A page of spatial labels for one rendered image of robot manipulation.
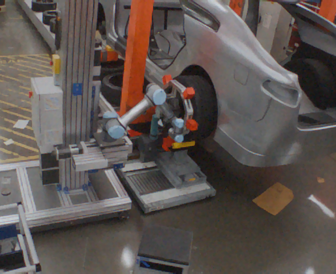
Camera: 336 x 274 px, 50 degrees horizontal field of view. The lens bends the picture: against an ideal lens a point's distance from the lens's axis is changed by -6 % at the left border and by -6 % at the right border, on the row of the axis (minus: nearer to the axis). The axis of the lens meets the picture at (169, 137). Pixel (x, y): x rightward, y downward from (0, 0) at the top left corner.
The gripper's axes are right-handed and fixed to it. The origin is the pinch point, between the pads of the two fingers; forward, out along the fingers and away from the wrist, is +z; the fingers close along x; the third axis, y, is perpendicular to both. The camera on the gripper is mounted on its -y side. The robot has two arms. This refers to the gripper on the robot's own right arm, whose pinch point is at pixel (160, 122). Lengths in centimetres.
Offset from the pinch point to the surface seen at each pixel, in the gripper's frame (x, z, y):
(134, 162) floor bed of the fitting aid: -2, 46, -75
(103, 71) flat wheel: -25, 220, -35
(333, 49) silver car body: -219, -1, 72
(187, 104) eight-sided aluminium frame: -24.7, -1.6, 17.2
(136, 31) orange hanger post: 9, 55, 70
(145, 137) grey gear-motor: -9, 42, -42
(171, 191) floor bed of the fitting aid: -17, -13, -75
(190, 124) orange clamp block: -20.5, -18.4, 4.7
